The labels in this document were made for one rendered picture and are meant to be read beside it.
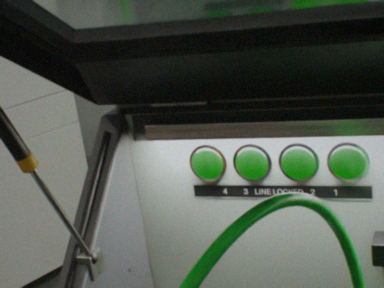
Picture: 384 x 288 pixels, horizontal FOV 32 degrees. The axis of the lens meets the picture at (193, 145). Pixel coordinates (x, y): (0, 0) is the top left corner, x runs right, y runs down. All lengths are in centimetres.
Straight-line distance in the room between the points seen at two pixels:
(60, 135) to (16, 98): 33
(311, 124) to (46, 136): 287
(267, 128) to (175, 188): 17
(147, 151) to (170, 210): 9
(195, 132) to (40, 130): 275
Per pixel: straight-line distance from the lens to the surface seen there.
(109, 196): 87
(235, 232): 59
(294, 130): 80
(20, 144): 71
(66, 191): 371
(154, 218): 95
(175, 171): 90
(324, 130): 80
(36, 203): 361
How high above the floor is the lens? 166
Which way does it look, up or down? 17 degrees down
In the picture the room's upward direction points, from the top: 8 degrees counter-clockwise
